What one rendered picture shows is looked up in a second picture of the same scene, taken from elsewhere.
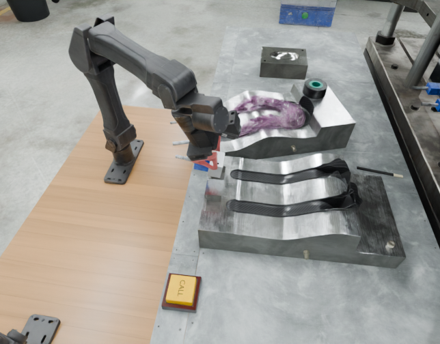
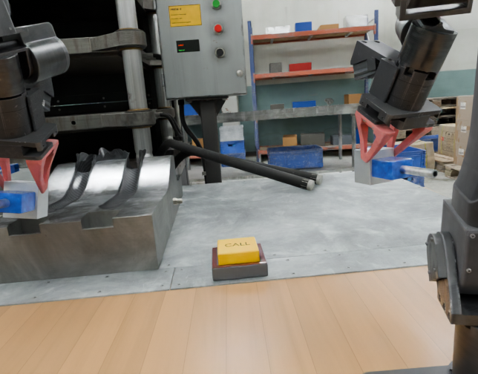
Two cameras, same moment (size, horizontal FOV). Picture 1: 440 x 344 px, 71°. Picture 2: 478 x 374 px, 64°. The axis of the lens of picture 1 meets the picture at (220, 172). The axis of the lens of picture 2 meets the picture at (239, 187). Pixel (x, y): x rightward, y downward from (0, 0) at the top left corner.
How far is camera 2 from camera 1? 0.88 m
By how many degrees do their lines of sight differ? 87
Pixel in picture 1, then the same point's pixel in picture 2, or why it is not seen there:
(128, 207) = not seen: outside the picture
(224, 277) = (205, 248)
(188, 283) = (228, 242)
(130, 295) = (260, 309)
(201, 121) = (49, 49)
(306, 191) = (107, 176)
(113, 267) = (207, 346)
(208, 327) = (274, 245)
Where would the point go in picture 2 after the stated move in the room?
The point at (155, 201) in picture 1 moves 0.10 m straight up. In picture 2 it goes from (20, 339) to (2, 258)
